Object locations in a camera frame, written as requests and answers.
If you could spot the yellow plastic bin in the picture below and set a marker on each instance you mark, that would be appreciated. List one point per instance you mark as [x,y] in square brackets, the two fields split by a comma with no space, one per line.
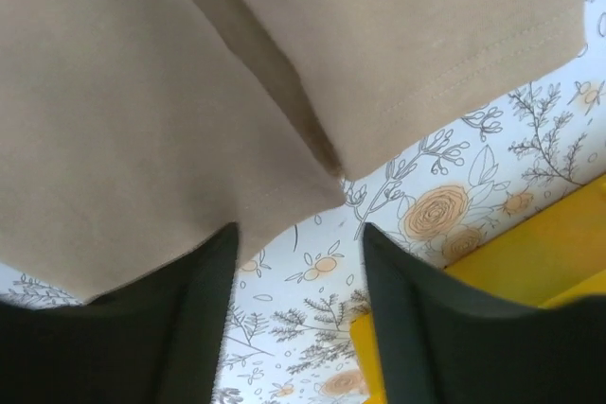
[552,259]

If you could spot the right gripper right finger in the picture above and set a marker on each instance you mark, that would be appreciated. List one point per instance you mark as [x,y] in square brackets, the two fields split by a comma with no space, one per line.
[443,341]

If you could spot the beige t shirt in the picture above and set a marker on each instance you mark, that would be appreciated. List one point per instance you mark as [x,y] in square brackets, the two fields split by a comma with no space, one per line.
[132,130]

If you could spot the floral patterned table mat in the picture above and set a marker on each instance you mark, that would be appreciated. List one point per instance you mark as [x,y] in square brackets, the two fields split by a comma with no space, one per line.
[286,335]

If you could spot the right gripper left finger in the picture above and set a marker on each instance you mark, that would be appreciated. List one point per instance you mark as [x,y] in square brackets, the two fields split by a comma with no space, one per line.
[156,340]

